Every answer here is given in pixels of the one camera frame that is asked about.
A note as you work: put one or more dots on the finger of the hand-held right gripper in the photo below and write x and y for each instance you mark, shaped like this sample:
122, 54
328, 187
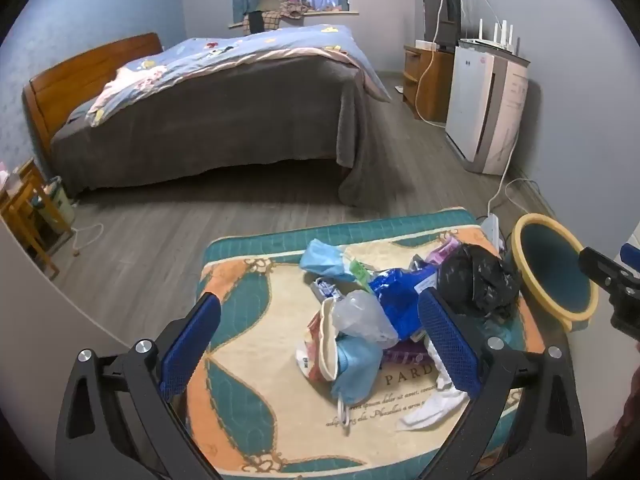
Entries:
597, 264
626, 251

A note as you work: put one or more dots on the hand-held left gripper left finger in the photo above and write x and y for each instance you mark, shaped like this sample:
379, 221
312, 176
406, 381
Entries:
192, 345

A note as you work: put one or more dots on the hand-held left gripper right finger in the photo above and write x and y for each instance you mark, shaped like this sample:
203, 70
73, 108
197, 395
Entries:
447, 345

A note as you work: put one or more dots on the teal bin with yellow rim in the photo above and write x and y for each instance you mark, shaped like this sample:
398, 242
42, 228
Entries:
555, 270

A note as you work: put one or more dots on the white tissue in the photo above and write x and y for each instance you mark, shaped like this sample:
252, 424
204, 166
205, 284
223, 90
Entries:
430, 405

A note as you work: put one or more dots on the black plastic bag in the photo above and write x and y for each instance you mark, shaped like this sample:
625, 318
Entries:
475, 280

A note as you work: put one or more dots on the blue foil wrapper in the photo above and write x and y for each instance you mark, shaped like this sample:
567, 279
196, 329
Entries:
400, 285

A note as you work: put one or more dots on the clear plastic bag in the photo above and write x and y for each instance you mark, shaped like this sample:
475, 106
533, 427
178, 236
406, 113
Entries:
360, 316

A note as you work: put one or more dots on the pink purple wrapper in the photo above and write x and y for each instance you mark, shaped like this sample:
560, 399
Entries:
445, 251

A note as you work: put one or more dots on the blue face mask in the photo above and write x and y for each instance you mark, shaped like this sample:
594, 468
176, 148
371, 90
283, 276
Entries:
355, 365

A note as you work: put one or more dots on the red white snack packet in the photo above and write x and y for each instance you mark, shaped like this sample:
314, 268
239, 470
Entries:
320, 347

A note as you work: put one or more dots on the small silver blue packet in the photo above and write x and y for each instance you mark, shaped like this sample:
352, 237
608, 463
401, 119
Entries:
326, 290

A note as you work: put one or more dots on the light blue bag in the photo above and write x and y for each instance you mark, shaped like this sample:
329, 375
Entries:
322, 260

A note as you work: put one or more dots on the teal and orange patterned mat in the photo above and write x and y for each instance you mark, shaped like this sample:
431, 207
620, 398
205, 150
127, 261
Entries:
250, 320

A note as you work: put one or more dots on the white power strip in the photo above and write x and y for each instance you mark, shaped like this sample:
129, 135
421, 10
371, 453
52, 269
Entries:
492, 230

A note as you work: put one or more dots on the white panel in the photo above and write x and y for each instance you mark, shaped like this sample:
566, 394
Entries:
45, 320

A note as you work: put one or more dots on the pale green bucket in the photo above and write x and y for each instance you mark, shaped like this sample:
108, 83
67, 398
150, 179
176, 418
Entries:
60, 205

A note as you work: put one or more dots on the white air purifier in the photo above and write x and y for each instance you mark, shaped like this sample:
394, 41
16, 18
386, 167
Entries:
475, 110

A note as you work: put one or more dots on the wooden stool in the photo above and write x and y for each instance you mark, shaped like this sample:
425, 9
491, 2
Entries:
27, 210

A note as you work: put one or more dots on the bed with grey cover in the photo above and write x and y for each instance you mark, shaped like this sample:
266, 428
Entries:
225, 120

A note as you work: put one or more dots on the wooden cabinet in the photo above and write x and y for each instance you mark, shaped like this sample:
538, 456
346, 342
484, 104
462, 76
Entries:
435, 85

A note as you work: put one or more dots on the white router with antennas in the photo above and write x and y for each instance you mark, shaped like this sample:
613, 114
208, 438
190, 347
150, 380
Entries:
492, 40

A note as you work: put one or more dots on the wooden bed headboard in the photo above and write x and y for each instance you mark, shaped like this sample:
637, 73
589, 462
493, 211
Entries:
75, 77

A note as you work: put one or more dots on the black flat monitor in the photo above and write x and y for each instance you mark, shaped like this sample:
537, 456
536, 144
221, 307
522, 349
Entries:
440, 15

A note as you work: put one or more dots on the blue printed quilt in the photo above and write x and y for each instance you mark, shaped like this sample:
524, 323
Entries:
250, 47

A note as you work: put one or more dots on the pile of plaid clothes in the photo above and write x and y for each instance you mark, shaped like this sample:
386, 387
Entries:
277, 16

